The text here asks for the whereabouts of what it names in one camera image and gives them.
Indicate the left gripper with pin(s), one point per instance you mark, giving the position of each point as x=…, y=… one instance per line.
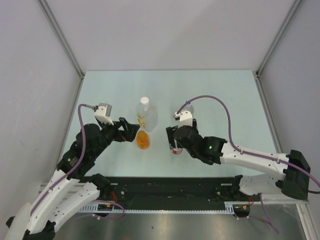
x=130, y=130

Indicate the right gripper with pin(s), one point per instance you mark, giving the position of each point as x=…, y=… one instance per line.
x=170, y=130

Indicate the clear bottle red label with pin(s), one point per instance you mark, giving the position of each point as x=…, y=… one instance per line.
x=177, y=150

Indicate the water bottle blue cap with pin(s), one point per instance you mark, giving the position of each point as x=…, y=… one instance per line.
x=187, y=106

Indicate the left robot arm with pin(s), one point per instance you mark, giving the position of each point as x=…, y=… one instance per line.
x=42, y=219

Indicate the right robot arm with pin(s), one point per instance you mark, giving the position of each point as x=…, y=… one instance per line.
x=280, y=172

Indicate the small orange bottle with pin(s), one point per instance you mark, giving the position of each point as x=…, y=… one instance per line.
x=143, y=140

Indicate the square bottle white cap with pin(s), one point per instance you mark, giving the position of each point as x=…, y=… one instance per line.
x=147, y=114

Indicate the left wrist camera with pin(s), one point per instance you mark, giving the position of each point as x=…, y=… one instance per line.
x=103, y=113

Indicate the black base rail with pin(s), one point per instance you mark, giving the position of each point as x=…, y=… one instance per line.
x=175, y=193

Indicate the white cable duct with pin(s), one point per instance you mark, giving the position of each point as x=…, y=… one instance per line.
x=106, y=208

